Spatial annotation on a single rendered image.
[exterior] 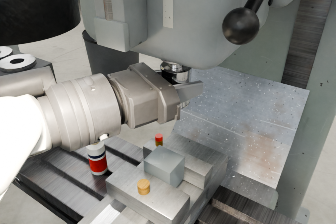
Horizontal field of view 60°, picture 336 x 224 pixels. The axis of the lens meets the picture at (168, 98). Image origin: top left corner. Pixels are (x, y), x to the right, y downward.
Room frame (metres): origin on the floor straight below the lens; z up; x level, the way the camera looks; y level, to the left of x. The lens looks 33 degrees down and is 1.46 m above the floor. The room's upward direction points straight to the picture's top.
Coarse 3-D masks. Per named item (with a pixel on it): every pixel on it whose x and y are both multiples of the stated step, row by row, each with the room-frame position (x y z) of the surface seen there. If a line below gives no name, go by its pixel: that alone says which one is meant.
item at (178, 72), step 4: (160, 64) 0.39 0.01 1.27; (164, 64) 0.39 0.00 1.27; (160, 68) 0.38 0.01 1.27; (164, 68) 0.38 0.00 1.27; (168, 68) 0.38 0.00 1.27; (172, 68) 0.38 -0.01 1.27; (176, 68) 0.38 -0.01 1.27; (180, 68) 0.38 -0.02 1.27; (184, 68) 0.38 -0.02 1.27; (188, 68) 0.38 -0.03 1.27; (164, 72) 0.37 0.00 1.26; (168, 72) 0.37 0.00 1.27; (172, 72) 0.37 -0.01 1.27; (176, 72) 0.37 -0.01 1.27; (180, 72) 0.37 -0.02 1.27; (184, 72) 0.37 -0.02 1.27; (188, 72) 0.37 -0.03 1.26; (168, 76) 0.37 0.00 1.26; (172, 76) 0.37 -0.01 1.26; (176, 76) 0.36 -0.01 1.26; (180, 76) 0.37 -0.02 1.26; (184, 76) 0.37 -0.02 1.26
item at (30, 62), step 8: (0, 48) 0.77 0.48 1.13; (8, 48) 0.77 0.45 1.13; (0, 56) 0.72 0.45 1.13; (8, 56) 0.73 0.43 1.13; (16, 56) 0.72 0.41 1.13; (24, 56) 0.72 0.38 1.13; (32, 56) 0.72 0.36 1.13; (0, 64) 0.67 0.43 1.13; (8, 64) 0.67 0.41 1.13; (16, 64) 0.67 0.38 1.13; (24, 64) 0.67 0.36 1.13; (32, 64) 0.68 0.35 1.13; (40, 64) 0.70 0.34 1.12; (48, 64) 0.70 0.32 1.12; (0, 72) 0.65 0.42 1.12; (8, 72) 0.65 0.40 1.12; (16, 72) 0.65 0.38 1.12; (40, 96) 0.66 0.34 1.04
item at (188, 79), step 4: (160, 72) 0.38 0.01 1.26; (164, 76) 0.37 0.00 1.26; (188, 76) 0.37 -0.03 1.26; (168, 80) 0.37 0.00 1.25; (172, 80) 0.37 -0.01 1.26; (176, 80) 0.36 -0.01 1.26; (180, 80) 0.37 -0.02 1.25; (184, 80) 0.37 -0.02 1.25; (188, 80) 0.37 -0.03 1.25; (172, 84) 0.37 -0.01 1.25; (188, 100) 0.38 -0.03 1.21; (180, 104) 0.37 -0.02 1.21; (184, 104) 0.37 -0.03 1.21; (188, 104) 0.38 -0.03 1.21
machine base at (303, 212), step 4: (300, 208) 0.94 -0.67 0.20; (304, 208) 0.94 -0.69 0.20; (300, 212) 0.91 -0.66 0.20; (304, 212) 0.91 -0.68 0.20; (308, 212) 0.92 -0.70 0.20; (300, 216) 0.89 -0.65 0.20; (304, 216) 0.89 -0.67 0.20; (308, 216) 0.90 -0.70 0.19; (296, 220) 0.87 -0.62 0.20; (300, 220) 0.87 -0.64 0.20; (304, 220) 0.87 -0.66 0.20; (308, 220) 0.88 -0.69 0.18
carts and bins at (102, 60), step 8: (88, 40) 2.13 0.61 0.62; (88, 48) 2.16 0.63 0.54; (96, 48) 2.10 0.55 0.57; (104, 48) 2.09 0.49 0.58; (88, 56) 2.20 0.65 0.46; (96, 56) 2.11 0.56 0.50; (104, 56) 2.09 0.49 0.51; (112, 56) 2.09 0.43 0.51; (120, 56) 2.11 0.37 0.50; (128, 56) 2.15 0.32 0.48; (136, 56) 2.23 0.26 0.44; (96, 64) 2.13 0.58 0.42; (104, 64) 2.10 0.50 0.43; (112, 64) 2.09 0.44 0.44; (120, 64) 2.11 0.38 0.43; (128, 64) 2.15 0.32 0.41; (96, 72) 2.14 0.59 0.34; (104, 72) 2.11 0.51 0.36; (112, 72) 2.10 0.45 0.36
